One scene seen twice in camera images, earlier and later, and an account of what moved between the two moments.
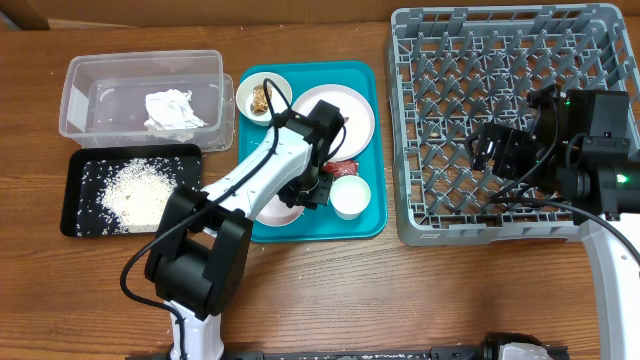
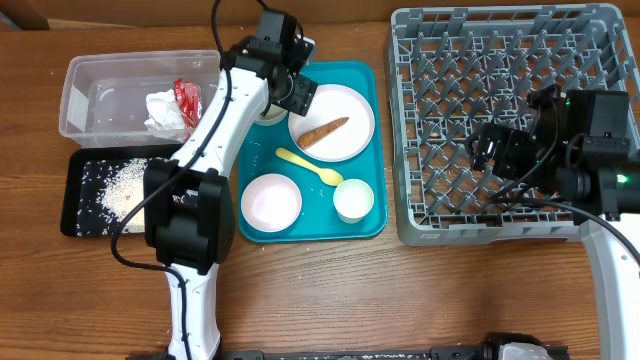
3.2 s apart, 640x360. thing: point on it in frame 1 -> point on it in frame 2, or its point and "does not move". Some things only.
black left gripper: [321, 194] -> [302, 96]
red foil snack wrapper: [341, 168] -> [190, 102]
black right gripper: [511, 144] does not move
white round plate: [358, 130] does not move
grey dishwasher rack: [453, 68] does not move
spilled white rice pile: [136, 193] does not move
